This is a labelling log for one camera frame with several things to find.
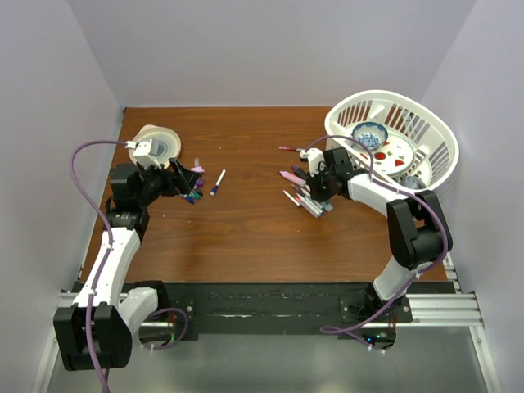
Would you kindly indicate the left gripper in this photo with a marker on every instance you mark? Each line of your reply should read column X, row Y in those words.
column 173, row 182

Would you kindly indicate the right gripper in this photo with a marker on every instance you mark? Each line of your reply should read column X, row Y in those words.
column 315, row 193

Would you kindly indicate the pink clear pen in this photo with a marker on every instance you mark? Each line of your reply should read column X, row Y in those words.
column 305, row 201

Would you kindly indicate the purple black highlighter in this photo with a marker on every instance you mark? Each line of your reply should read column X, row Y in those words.
column 299, row 171

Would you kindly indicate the blue capped white marker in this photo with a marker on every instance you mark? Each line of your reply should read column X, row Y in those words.
column 218, row 182

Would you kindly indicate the pink highlighter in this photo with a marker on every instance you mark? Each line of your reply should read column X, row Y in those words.
column 293, row 178

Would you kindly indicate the dark purple pen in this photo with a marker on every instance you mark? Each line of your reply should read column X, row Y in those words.
column 299, row 190

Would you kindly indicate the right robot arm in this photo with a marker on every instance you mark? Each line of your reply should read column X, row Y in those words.
column 418, row 232

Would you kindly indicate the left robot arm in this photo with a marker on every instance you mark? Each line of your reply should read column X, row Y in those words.
column 99, row 328

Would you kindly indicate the cream swirl plate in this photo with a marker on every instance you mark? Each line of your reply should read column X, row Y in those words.
column 167, row 136

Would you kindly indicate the blue white bowl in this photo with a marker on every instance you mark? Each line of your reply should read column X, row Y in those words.
column 371, row 134

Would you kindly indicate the white fruit pattern plate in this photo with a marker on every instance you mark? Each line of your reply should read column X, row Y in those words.
column 395, row 157

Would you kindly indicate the grey patterned cup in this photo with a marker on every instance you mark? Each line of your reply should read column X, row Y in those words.
column 413, row 182

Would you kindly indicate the white laundry basket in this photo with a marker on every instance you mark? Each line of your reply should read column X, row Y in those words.
column 418, row 144

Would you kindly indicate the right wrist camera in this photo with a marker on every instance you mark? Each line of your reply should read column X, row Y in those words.
column 315, row 160

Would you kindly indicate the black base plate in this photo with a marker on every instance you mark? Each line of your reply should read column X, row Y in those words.
column 258, row 308

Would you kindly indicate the aluminium rail frame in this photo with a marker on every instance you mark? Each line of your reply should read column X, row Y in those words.
column 432, row 343

